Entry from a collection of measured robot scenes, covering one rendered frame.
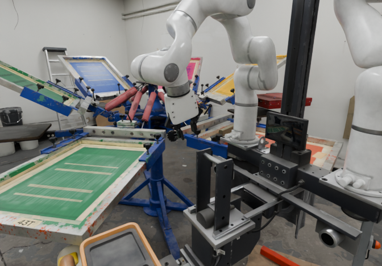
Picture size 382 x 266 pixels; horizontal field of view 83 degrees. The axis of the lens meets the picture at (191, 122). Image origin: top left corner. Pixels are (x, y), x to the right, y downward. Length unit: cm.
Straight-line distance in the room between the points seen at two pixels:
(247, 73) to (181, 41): 38
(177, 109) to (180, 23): 24
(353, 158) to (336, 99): 266
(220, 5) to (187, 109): 31
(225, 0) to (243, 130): 50
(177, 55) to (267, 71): 39
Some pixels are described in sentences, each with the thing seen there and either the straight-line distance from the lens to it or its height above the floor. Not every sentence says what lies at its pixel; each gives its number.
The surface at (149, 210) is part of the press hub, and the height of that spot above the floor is 1.
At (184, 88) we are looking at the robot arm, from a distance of 65.
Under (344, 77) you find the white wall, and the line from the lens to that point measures 332.
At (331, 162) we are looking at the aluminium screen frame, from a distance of 129.
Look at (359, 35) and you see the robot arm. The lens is 75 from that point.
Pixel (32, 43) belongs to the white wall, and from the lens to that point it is 501.
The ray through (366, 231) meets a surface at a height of 71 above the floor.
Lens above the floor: 145
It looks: 15 degrees down
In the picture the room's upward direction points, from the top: straight up
